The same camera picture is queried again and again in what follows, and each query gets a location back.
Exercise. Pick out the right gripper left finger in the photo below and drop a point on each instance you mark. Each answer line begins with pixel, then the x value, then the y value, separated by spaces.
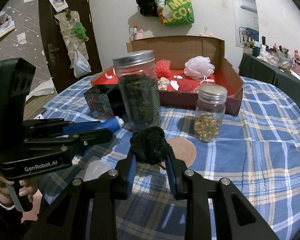
pixel 86 209

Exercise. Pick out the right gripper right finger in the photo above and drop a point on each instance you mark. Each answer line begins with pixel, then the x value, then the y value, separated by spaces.
pixel 235 217

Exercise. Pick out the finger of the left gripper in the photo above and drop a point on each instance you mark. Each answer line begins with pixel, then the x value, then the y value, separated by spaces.
pixel 56 127
pixel 82 139

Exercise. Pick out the blue white tube toy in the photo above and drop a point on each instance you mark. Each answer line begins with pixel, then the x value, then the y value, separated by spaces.
pixel 113 124

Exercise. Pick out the black knitted scrunchie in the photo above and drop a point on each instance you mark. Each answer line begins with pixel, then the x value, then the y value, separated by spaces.
pixel 150 146

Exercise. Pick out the tan round powder puff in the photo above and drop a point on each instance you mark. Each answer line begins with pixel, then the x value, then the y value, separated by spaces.
pixel 183 149

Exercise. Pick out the beige knotted rope toy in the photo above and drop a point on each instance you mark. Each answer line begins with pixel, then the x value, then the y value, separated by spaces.
pixel 163 83

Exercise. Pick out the red knitted ball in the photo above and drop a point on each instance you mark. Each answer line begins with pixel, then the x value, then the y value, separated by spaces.
pixel 187 85

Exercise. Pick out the white mesh bath pouf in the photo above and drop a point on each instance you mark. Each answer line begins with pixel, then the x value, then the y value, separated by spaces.
pixel 199 68

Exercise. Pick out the person's left hand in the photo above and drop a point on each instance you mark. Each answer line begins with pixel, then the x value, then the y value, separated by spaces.
pixel 28 187

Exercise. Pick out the crumpled white tissue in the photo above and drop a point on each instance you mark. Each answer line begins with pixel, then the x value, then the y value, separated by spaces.
pixel 93 170

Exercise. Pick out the colourful patterned small box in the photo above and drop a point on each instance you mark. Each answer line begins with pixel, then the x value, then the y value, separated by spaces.
pixel 105 101

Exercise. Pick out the white plastic bag on door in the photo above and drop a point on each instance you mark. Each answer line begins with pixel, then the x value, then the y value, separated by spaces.
pixel 80 65

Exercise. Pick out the tall jar dark contents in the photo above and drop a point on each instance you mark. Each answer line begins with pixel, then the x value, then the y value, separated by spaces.
pixel 138 85

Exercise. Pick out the green plush on door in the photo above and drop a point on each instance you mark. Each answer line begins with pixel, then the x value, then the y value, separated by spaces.
pixel 80 31

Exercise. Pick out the small jar golden capsules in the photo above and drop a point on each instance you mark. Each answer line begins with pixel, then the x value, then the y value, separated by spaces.
pixel 210 110

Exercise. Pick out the pink plush with stick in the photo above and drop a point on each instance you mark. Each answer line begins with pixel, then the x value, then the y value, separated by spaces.
pixel 138 34

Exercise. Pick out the cardboard box red lining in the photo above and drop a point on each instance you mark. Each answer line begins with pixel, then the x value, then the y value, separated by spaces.
pixel 178 50

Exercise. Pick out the dark brown door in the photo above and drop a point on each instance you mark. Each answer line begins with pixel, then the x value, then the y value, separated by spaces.
pixel 57 19

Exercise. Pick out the dark green covered side table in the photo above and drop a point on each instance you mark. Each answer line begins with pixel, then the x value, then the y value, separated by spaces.
pixel 254 68

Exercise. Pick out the green tote bag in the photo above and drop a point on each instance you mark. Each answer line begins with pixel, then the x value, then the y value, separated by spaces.
pixel 175 12

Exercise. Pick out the black bag on wall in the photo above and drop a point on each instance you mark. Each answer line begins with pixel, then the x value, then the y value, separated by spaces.
pixel 148 8

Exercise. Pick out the wall mirror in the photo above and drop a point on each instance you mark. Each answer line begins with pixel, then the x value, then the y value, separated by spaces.
pixel 246 21

